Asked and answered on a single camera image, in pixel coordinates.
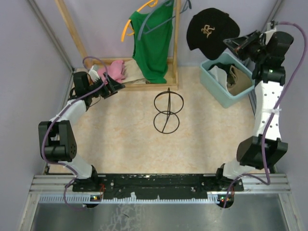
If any beige folded cloth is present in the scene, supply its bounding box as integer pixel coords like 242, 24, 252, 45
123, 59, 148, 84

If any light blue plastic bin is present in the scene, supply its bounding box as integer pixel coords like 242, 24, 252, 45
200, 52, 254, 108

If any khaki cap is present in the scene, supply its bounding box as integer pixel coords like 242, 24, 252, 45
227, 65, 252, 96

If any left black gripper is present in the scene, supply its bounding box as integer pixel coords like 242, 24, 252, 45
87, 72, 125, 99

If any yellow clothes hanger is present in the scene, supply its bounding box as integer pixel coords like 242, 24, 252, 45
121, 0, 158, 42

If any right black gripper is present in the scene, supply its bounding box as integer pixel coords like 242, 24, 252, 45
222, 30, 266, 64

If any black wire hat stand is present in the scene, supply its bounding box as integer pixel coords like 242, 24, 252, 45
153, 88, 184, 134

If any black cap in bin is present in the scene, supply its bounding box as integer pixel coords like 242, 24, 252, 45
208, 63, 232, 72

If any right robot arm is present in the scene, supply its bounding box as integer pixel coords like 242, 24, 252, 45
215, 30, 294, 191

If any wooden clothes rack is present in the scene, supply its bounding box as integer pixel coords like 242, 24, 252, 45
55, 0, 181, 91

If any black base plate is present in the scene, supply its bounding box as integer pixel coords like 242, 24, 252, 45
73, 174, 232, 200

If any pink folded cloth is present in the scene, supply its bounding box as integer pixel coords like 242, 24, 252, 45
97, 60, 126, 83

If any white cap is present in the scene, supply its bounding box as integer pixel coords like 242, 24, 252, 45
208, 65, 227, 90

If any black cap gold logo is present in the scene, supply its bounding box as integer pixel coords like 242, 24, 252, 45
186, 8, 240, 60

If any aluminium rail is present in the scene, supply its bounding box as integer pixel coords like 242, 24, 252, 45
29, 174, 291, 205

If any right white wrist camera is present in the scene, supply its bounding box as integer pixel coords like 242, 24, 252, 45
266, 20, 277, 32

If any grey-blue clothes hanger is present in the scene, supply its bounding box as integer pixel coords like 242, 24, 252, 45
137, 0, 177, 40

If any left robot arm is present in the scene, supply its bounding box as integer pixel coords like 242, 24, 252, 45
38, 68, 125, 191

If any green tank top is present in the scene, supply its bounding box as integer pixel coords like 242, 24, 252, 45
130, 12, 173, 84

